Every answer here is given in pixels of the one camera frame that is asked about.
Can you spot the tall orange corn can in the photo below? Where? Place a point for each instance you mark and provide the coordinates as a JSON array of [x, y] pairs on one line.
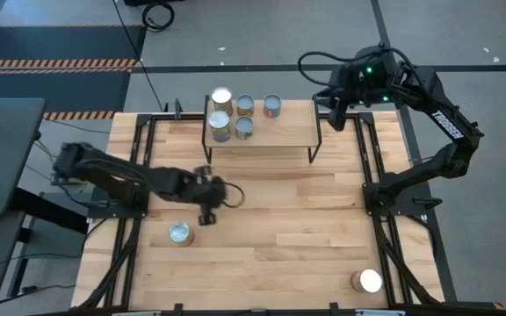
[[369, 281], [179, 231]]

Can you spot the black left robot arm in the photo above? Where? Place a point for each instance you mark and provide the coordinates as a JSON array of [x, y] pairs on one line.
[[103, 173]]

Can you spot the small teal and pink can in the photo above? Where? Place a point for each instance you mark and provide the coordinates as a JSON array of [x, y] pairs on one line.
[[272, 102]]

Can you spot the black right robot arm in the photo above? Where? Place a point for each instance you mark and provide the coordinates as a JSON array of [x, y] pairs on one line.
[[448, 123]]

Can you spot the grey workstation panel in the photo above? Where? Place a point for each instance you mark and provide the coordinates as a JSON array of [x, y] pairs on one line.
[[2, 153]]

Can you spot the wooden shelf with black frame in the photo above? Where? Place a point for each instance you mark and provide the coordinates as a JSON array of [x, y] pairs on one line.
[[288, 127]]

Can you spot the black hazard-striped floor mat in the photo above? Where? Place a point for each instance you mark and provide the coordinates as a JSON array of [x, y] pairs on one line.
[[59, 44]]

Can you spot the black aluminium rig frame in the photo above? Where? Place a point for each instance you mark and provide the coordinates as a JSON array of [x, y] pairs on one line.
[[363, 140]]

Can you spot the dark computer desk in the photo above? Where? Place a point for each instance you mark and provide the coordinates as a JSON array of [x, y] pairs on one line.
[[2, 259]]

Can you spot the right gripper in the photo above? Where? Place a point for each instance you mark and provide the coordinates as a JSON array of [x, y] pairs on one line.
[[349, 85]]

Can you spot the small orange slices can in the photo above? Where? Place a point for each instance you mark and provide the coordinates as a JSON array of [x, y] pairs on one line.
[[245, 103]]

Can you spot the black frame clamp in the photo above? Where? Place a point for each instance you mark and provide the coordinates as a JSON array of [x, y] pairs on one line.
[[178, 308], [178, 109], [333, 307]]

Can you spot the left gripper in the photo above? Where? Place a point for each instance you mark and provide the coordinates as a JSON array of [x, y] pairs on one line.
[[207, 191]]

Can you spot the small green peas can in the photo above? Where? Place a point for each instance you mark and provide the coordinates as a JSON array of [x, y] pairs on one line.
[[243, 125]]

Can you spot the tall peaches can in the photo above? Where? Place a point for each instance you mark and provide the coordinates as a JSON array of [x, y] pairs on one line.
[[219, 119]]

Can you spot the tall yellow-green label can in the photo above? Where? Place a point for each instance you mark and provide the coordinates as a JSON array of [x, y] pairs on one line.
[[221, 95]]

